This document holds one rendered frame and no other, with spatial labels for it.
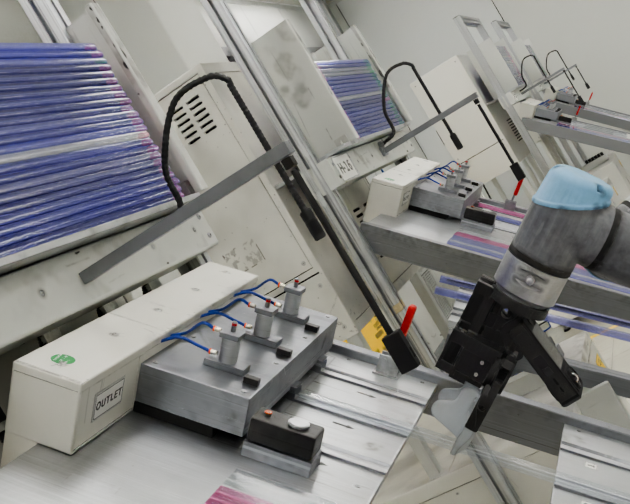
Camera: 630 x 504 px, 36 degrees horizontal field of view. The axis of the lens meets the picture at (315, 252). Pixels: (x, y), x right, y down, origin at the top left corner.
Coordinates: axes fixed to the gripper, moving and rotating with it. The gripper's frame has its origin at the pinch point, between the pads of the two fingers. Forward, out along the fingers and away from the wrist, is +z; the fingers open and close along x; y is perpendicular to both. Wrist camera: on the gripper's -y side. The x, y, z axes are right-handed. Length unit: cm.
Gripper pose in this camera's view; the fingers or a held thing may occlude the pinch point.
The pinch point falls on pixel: (463, 445)
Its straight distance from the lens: 119.8
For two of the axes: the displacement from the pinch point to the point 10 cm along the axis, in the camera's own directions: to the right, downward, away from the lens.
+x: -3.0, 2.0, -9.3
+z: -3.8, 8.7, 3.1
